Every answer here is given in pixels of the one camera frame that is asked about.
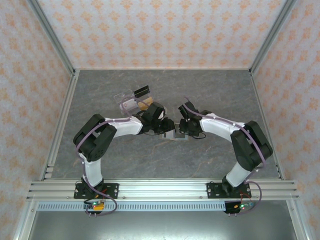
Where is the white card with red print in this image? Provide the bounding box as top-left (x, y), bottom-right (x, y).
top-left (119, 98), bottom-right (138, 113)

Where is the gold VIP card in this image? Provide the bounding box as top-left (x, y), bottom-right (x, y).
top-left (138, 97), bottom-right (154, 111)

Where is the black VIP card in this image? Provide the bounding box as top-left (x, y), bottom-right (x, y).
top-left (133, 86), bottom-right (151, 98)

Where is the clear acrylic card box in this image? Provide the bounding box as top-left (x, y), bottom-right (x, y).
top-left (113, 86), bottom-right (155, 116)

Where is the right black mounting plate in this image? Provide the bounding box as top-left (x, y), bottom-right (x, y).
top-left (206, 182), bottom-right (252, 200)

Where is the black mounting plate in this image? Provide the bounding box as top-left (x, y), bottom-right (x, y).
top-left (73, 183), bottom-right (120, 200)
top-left (206, 182), bottom-right (252, 200)

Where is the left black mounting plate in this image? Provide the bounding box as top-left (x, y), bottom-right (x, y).
top-left (73, 183), bottom-right (120, 200)

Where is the small controller board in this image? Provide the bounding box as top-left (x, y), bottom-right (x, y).
top-left (83, 199), bottom-right (106, 213)
top-left (234, 202), bottom-right (256, 211)

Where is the grey metal sheet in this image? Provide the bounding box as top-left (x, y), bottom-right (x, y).
top-left (27, 211), bottom-right (300, 240)

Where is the right arm thin black wire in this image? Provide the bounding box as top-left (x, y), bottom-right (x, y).
top-left (186, 131), bottom-right (207, 139)

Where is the wide aluminium base rail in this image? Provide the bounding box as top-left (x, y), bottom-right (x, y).
top-left (26, 178), bottom-right (300, 201)

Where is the aluminium side rail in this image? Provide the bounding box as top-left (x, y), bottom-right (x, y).
top-left (249, 70), bottom-right (286, 181)
top-left (39, 69), bottom-right (81, 181)

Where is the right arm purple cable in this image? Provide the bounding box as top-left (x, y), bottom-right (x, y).
top-left (184, 96), bottom-right (266, 216)

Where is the grey slotted cable duct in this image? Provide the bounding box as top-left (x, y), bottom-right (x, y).
top-left (37, 202), bottom-right (227, 212)

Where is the aluminium corner post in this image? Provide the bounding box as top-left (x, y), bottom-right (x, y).
top-left (248, 0), bottom-right (298, 76)
top-left (26, 0), bottom-right (77, 76)

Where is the aluminium frame leg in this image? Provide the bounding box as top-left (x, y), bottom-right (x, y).
top-left (12, 199), bottom-right (38, 240)
top-left (286, 199), bottom-right (310, 240)

